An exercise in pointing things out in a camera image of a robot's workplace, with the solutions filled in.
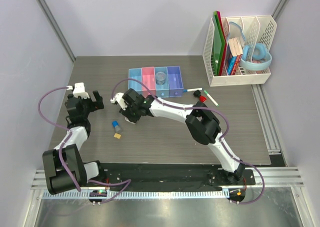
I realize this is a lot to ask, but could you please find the light blue drawer box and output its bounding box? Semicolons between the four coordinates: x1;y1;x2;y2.
127;67;144;93

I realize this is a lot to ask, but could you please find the pink drawer box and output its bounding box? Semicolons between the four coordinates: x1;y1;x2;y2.
141;66;156;95

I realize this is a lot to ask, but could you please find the clear tape roll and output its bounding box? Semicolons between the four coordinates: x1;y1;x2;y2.
155;71;167;85

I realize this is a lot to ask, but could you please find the purple drawer box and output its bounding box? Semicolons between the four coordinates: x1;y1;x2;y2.
167;66;184;98

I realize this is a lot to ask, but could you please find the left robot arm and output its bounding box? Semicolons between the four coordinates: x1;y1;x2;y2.
42;90;107;195

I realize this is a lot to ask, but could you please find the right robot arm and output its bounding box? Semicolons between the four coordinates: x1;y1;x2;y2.
110;88;245;185

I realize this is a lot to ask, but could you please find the blue glue stick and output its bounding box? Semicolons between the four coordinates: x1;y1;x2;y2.
111;120;123;134

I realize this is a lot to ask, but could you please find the yellow sticky note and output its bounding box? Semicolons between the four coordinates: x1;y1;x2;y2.
113;133;122;139

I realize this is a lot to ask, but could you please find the red black stamp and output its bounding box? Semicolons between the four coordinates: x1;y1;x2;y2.
193;89;207;103

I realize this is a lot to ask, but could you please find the blue marker pen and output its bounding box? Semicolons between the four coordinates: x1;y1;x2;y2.
183;87;203;93

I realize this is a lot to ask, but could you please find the green marker pen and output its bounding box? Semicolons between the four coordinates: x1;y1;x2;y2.
204;90;219;107

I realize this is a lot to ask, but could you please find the green folder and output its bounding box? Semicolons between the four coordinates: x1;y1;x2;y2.
211;11;223;77

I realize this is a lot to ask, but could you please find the books stack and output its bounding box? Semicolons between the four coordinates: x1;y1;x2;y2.
226;37;243;76

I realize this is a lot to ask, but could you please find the white file organizer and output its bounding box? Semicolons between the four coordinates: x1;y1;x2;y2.
202;15;277;87

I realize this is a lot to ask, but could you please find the red folder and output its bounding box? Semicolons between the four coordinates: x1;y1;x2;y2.
216;11;227;76

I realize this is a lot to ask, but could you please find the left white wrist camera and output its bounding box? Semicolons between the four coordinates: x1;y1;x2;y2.
72;82;90;99

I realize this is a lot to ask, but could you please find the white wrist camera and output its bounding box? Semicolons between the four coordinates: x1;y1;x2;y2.
110;92;128;113
72;82;90;99

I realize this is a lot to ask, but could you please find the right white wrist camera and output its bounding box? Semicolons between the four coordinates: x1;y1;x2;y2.
110;92;128;113

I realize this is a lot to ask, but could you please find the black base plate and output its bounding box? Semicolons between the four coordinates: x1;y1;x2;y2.
98;163;256;192

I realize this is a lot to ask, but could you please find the white cable duct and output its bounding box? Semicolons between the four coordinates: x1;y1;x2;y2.
42;188;230;200

